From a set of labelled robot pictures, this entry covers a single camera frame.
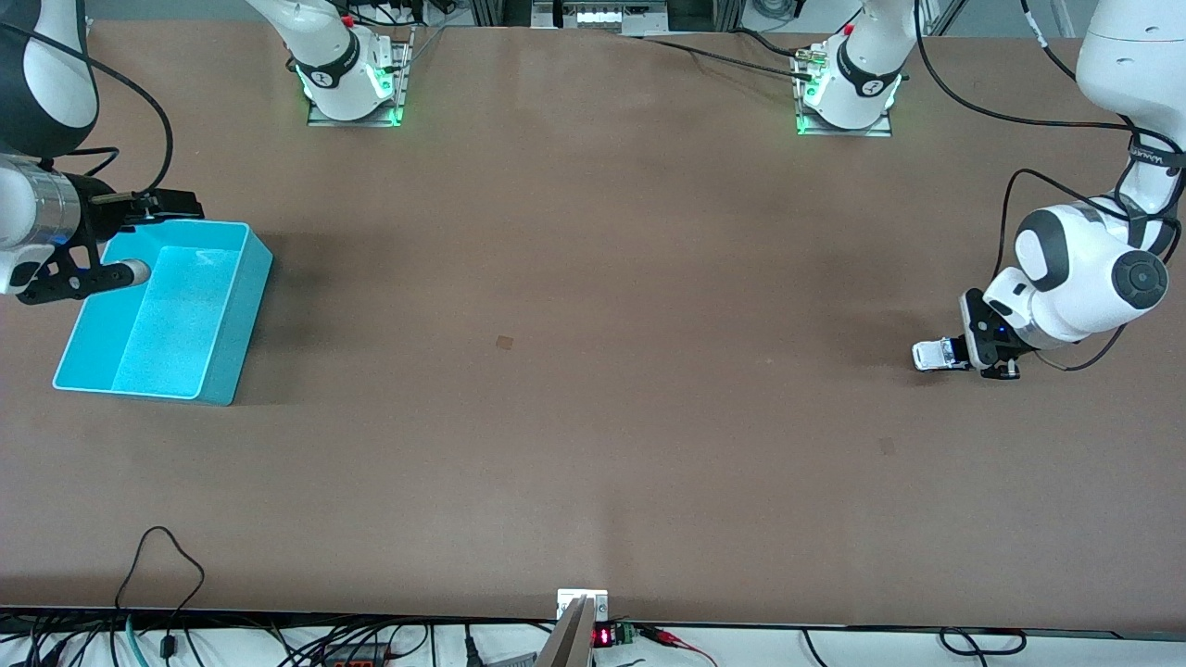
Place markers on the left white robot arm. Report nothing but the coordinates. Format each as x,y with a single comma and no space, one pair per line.
1075,269

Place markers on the grey electronics box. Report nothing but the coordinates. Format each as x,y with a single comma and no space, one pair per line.
598,17

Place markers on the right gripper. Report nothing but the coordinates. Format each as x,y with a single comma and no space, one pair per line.
95,214

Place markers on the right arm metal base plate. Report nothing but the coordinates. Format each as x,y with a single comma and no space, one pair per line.
400,74

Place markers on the small white mounting bracket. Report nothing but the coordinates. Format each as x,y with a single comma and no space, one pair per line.
567,600

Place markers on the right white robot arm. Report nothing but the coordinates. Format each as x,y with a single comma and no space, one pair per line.
56,93

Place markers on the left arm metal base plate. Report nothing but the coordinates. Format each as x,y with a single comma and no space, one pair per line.
880,128

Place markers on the grey metal bar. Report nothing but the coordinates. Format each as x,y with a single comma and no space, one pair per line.
567,644

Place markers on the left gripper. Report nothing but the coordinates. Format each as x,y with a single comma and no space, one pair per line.
981,348

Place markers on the red clip lead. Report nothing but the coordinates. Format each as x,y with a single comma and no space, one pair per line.
662,635

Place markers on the red digit display module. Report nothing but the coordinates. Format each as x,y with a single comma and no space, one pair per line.
604,636

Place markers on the white toy jeep black roof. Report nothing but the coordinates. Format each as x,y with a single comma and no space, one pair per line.
931,355

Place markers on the turquoise plastic bin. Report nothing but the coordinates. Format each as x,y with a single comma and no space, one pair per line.
176,324

